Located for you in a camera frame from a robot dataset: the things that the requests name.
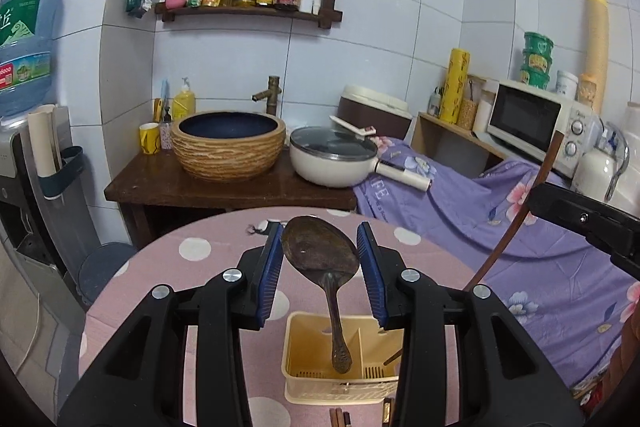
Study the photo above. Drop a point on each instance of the floral patterned cup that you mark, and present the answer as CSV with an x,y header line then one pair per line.
x,y
166,137

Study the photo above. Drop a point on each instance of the blue water jug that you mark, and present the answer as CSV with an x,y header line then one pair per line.
x,y
25,47

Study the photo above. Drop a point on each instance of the white plastic bottle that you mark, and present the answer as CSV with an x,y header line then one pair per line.
x,y
482,114

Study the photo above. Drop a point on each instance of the white pot with glass lid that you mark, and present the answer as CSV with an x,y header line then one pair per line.
x,y
325,167

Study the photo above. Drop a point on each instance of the yellow cup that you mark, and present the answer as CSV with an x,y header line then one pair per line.
x,y
149,139

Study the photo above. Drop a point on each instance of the bronze bamboo style faucet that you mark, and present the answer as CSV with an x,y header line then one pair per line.
x,y
272,94

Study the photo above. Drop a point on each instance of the small dark cap bottle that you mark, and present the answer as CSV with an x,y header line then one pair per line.
x,y
436,103

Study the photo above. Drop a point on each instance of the light wooden shelf box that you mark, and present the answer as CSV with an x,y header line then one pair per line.
x,y
435,132

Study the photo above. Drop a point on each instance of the brown and white rice cooker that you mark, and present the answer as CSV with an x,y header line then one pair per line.
x,y
370,109

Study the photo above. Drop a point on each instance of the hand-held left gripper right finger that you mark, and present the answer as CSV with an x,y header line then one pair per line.
x,y
370,267

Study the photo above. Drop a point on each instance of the cream plastic utensil holder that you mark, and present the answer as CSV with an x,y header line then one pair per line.
x,y
310,342

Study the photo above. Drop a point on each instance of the yellow soap pump bottle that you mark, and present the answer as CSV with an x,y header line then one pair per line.
x,y
184,104

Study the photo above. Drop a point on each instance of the white microwave oven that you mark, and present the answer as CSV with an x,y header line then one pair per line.
x,y
525,117

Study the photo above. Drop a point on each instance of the yellow wrap roll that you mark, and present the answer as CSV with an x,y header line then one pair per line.
x,y
456,87

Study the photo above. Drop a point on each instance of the green instant noodle bowl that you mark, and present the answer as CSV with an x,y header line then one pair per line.
x,y
534,79
539,43
536,63

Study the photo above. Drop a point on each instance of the blue grey wall holder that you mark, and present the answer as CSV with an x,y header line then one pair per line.
x,y
65,177

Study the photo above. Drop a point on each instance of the rolled white paper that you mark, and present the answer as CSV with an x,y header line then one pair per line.
x,y
42,142

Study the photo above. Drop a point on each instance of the pink bowl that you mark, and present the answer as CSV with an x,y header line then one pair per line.
x,y
176,0

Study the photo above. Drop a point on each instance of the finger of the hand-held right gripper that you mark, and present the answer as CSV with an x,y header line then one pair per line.
x,y
585,217

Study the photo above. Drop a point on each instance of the glass jar of grains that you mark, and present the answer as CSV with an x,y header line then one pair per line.
x,y
470,109

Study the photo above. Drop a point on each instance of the grey water dispenser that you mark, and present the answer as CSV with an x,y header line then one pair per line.
x,y
15,217

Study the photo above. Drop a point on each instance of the purple floral blanket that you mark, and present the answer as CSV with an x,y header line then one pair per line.
x,y
450,207

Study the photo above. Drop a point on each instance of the metal spoon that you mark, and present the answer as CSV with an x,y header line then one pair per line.
x,y
320,252

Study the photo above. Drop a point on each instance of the dark wooden washstand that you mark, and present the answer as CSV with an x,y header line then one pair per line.
x,y
150,187

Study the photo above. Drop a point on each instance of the dark blue bin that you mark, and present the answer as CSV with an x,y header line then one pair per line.
x,y
105,272

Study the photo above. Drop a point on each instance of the woven pattern basin sink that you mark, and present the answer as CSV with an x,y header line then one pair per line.
x,y
225,152

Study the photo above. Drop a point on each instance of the white rice paddle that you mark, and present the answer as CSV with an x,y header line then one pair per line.
x,y
350,126

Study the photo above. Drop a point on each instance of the blue toothbrush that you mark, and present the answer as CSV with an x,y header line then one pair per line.
x,y
164,99

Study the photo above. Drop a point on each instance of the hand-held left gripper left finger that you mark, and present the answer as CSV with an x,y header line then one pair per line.
x,y
270,267

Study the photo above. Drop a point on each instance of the white jar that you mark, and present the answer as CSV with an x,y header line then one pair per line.
x,y
567,84

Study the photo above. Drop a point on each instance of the tall stack of paper cups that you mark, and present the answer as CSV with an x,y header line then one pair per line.
x,y
595,37

